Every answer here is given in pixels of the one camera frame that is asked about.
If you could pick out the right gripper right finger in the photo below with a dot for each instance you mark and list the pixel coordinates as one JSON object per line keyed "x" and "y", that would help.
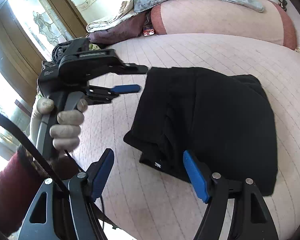
{"x": 250, "y": 217}

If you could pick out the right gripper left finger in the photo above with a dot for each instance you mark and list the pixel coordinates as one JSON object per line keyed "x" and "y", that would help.
{"x": 54, "y": 214}

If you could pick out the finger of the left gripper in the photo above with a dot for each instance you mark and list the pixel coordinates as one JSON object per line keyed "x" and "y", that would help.
{"x": 129, "y": 69}
{"x": 96, "y": 95}

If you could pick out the black pants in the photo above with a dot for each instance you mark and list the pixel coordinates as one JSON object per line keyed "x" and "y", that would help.
{"x": 226, "y": 121}

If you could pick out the maroon sleeved left forearm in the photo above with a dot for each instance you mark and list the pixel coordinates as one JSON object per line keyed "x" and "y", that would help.
{"x": 19, "y": 182}

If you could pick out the gloved left hand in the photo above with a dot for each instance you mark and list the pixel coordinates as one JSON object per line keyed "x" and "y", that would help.
{"x": 64, "y": 134}

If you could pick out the dark grey folded cloth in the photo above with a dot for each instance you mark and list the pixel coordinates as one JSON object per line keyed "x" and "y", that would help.
{"x": 59, "y": 50}

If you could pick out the green patterned folded blanket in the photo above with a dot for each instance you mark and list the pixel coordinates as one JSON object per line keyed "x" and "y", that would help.
{"x": 93, "y": 47}

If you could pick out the red patterned small packet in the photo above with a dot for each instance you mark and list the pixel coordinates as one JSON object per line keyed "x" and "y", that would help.
{"x": 148, "y": 30}

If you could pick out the cream folded cloth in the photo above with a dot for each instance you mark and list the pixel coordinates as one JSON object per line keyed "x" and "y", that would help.
{"x": 125, "y": 12}

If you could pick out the wooden framed window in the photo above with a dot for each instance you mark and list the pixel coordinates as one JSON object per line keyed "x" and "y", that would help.
{"x": 29, "y": 30}

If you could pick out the pink bolster pillow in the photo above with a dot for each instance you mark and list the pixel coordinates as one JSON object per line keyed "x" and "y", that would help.
{"x": 220, "y": 17}

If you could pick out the small dark wall object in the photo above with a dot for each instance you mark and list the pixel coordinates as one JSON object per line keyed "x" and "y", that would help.
{"x": 283, "y": 4}

